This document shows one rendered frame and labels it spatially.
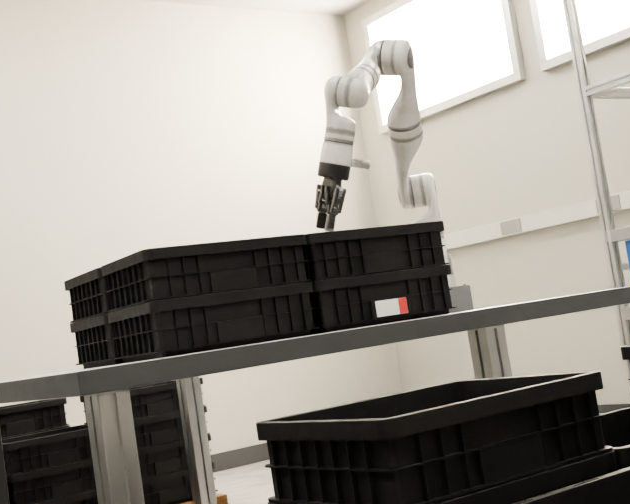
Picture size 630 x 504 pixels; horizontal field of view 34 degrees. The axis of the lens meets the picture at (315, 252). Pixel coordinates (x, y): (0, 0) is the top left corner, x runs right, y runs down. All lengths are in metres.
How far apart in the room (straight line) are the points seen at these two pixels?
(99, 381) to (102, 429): 0.10
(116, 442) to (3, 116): 4.08
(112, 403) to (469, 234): 4.50
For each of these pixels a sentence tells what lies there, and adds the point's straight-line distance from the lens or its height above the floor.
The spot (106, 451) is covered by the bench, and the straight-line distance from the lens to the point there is 1.79.
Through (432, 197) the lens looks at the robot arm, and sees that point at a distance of 2.87.
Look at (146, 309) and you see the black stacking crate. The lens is 2.20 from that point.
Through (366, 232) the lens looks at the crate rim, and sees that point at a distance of 2.43.
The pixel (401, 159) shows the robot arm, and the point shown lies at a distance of 2.82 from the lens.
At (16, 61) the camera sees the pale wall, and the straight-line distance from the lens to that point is 5.86.
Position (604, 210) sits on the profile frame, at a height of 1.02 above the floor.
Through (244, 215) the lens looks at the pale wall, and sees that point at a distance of 6.25.
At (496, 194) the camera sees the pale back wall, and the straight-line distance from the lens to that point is 6.01.
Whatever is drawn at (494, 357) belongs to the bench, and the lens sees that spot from 2.32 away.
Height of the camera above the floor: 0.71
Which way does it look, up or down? 4 degrees up
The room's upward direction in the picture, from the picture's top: 9 degrees counter-clockwise
